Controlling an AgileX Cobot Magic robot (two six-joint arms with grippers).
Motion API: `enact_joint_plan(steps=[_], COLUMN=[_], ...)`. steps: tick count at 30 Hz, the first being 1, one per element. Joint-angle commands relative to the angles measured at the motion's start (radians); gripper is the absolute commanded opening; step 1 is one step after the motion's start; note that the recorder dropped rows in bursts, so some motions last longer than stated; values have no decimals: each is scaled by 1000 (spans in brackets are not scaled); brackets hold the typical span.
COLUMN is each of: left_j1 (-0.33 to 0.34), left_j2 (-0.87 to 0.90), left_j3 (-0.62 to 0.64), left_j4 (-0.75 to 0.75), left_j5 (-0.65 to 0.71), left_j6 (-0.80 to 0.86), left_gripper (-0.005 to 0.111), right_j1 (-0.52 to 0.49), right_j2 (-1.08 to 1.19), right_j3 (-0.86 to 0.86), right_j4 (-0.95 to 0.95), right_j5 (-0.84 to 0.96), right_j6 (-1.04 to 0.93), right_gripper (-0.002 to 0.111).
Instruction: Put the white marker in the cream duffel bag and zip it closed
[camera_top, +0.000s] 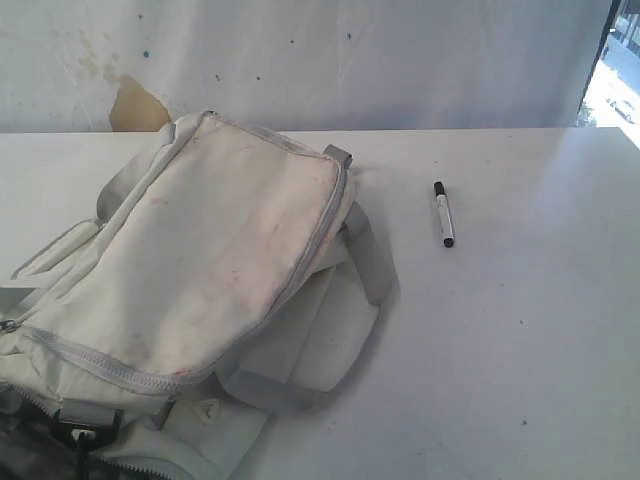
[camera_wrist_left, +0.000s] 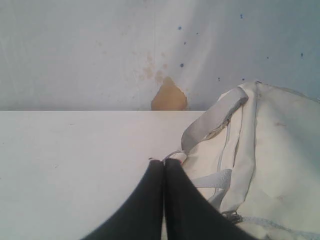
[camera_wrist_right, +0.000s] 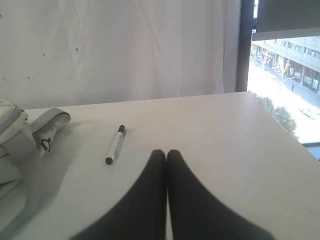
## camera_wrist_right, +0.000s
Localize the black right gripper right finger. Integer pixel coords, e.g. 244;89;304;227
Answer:
166;149;253;240

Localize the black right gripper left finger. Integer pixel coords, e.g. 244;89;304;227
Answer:
72;149;167;240

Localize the white canvas backpack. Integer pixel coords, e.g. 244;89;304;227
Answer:
0;99;71;240

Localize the black and white marker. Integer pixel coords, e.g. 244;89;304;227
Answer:
104;125;126;165

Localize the white backdrop curtain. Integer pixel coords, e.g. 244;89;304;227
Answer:
0;0;241;109

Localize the dark window frame post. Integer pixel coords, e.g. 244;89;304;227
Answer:
235;0;256;92

